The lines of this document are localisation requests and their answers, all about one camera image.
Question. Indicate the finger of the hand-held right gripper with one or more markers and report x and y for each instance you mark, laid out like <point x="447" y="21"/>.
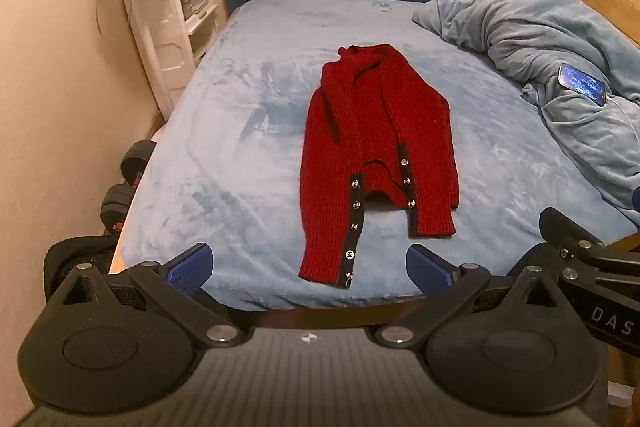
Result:
<point x="567" y="227"/>

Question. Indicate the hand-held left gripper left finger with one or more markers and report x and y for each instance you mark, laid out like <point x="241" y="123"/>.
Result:
<point x="191" y="265"/>

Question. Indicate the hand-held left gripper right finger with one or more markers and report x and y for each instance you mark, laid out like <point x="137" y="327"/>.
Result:
<point x="426" y="268"/>

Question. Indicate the red knit cardigan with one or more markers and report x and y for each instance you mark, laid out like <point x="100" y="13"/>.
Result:
<point x="350" y="132"/>

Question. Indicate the black dumbbell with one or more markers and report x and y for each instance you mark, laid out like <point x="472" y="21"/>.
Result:
<point x="137" y="158"/>
<point x="117" y="207"/>

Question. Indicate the black bag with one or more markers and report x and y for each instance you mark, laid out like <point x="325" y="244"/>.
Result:
<point x="65" y="257"/>

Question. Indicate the bed with blue sheet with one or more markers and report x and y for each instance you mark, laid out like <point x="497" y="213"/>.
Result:
<point x="240" y="132"/>

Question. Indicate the smartphone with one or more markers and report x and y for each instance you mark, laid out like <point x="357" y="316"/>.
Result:
<point x="582" y="83"/>

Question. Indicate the light blue blanket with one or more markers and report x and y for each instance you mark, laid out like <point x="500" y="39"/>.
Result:
<point x="525" y="27"/>

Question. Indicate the wooden bed headboard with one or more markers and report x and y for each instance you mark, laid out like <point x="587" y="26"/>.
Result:
<point x="616" y="2"/>

